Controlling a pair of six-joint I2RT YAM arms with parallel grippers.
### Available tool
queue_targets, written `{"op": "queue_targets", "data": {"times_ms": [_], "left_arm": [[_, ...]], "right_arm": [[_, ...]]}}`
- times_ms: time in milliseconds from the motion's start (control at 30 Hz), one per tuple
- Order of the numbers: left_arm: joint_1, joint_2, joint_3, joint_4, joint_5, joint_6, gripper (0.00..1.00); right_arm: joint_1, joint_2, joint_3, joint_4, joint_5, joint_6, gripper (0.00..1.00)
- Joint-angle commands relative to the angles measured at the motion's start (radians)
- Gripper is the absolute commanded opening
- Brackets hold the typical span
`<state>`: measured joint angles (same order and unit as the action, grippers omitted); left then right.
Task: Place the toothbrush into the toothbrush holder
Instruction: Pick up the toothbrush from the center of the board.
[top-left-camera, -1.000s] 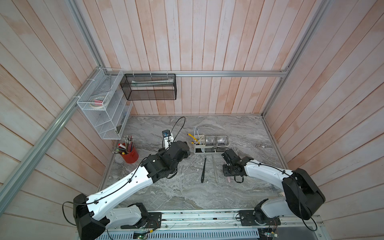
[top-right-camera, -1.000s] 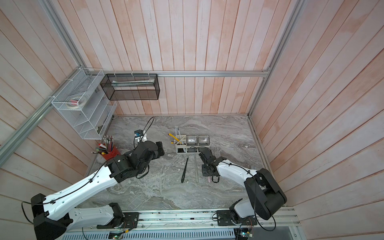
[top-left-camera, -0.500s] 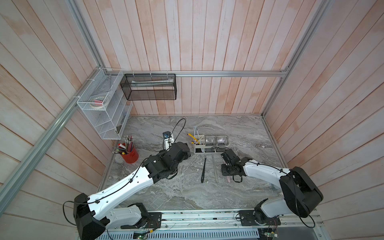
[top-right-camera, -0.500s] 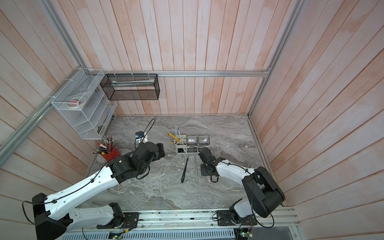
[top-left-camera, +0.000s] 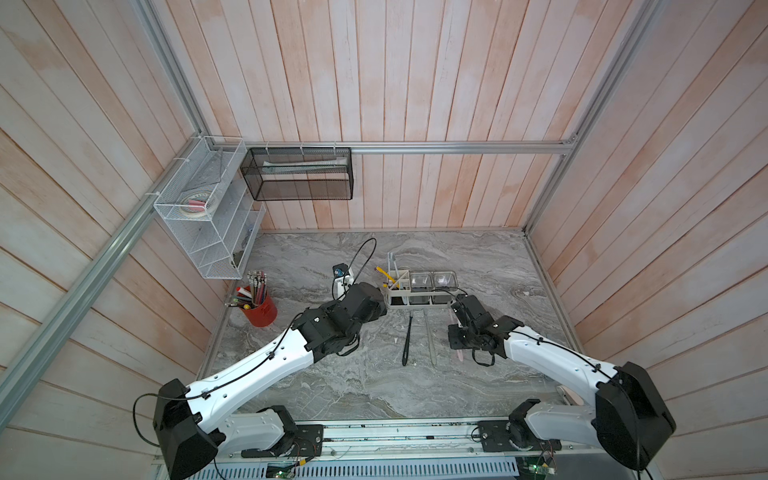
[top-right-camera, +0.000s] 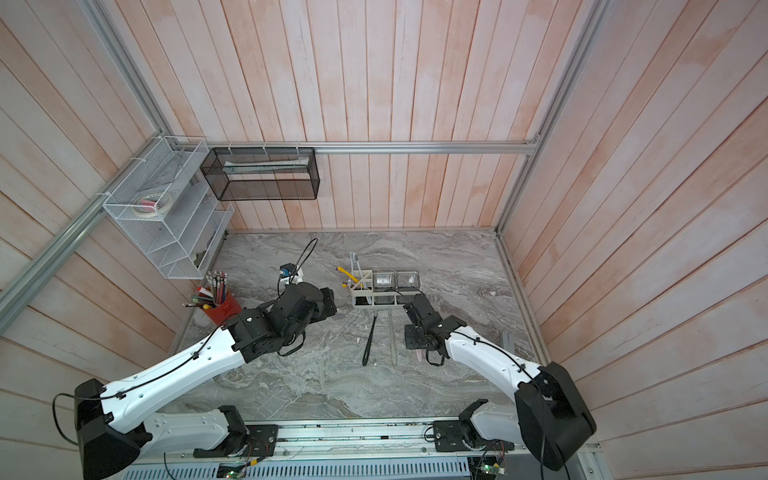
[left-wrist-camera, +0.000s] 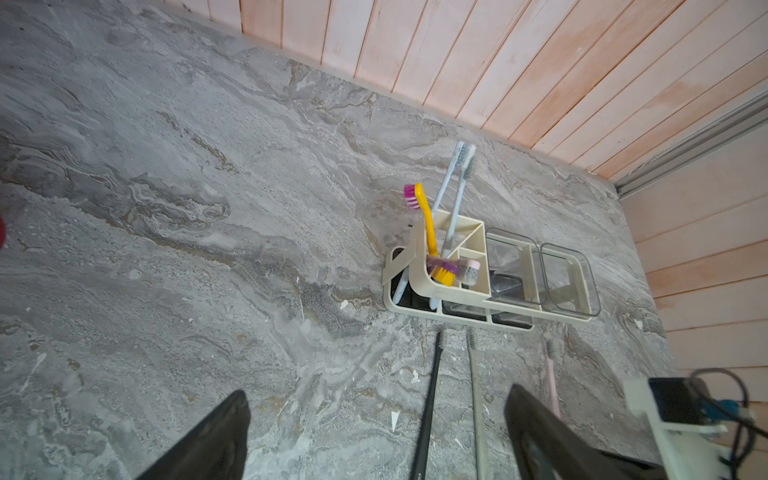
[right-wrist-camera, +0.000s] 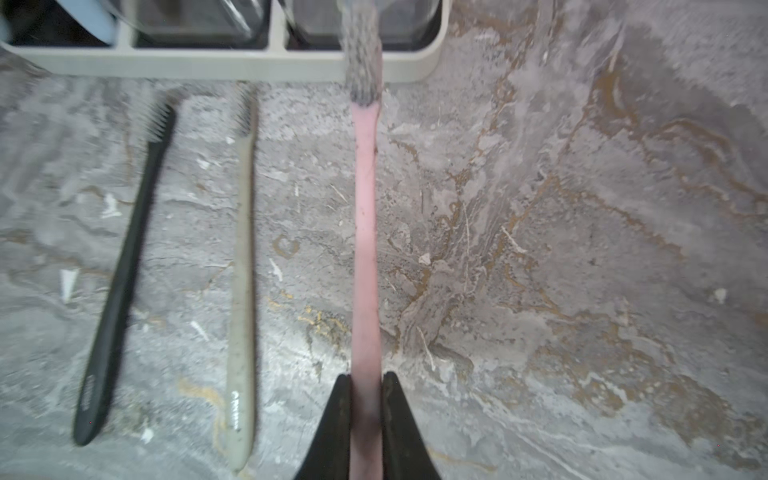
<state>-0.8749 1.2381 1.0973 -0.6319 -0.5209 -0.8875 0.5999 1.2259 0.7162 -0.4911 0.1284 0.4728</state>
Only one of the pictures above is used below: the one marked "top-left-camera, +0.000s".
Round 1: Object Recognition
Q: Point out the black toothbrush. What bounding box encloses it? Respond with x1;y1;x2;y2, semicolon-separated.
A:
401;313;413;367

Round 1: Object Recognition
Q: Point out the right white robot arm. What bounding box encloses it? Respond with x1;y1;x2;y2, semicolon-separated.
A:
448;294;676;473

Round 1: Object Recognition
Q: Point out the red pencil cup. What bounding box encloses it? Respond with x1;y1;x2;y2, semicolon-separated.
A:
240;292;278;328

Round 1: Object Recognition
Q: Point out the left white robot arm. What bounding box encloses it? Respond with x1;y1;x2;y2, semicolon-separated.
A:
152;283;387;479

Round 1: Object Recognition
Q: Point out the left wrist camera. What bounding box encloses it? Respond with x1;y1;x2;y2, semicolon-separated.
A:
331;263;355;300

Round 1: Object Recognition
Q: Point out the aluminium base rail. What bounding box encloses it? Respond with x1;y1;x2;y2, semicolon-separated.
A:
194;417;662;479

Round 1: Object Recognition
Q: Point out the pink eraser block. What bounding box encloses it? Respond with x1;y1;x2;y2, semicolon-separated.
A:
556;385;583;406

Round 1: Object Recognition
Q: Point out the white wire mesh shelf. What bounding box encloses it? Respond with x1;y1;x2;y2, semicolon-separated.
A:
154;136;265;280

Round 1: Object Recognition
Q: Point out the grey green toothbrush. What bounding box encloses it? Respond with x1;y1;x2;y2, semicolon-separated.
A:
422;311;437;368

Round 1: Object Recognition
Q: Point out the black wire mesh basket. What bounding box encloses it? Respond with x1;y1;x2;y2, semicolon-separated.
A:
240;147;354;202

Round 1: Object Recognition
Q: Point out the pale blue toothbrush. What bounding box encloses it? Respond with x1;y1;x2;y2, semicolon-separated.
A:
387;252;397;283

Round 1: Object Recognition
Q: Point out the yellow toothbrush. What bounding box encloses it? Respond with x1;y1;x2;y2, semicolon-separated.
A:
376;267;397;287

